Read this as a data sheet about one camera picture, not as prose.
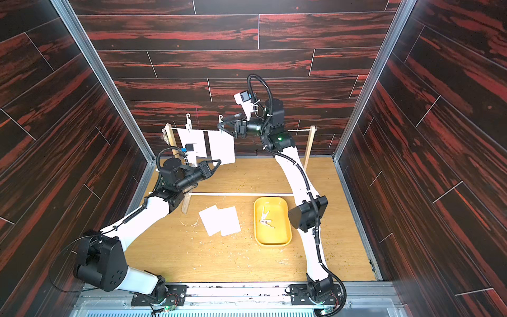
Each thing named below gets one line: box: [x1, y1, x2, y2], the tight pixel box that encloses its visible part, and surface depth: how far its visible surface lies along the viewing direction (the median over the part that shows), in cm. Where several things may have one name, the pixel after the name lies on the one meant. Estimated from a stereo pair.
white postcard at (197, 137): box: [176, 128, 208, 166], surface depth 73 cm
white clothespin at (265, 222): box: [258, 219, 276, 229], surface depth 95 cm
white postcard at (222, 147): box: [207, 130, 236, 166], surface depth 76 cm
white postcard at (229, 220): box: [217, 206, 241, 237], surface depth 96 cm
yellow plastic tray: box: [253, 196, 293, 247], surface depth 94 cm
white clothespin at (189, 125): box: [185, 112, 193, 133], surface depth 69 cm
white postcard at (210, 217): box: [198, 204, 222, 237], surface depth 96 cm
